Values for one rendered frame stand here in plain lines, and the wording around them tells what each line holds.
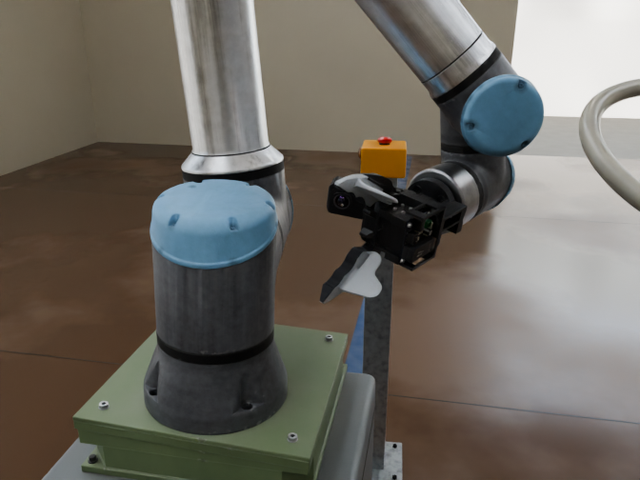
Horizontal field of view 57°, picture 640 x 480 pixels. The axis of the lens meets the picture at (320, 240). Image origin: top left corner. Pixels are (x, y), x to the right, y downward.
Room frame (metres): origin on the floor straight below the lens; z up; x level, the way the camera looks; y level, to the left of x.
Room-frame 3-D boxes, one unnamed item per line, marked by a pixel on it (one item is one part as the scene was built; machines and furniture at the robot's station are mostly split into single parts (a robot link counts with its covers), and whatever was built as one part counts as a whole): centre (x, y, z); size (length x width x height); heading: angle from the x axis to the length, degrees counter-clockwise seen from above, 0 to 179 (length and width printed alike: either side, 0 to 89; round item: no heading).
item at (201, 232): (0.68, 0.13, 1.11); 0.17 x 0.15 x 0.18; 177
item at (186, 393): (0.67, 0.14, 0.98); 0.19 x 0.19 x 0.10
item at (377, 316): (1.59, -0.18, 0.54); 0.20 x 0.20 x 1.09; 83
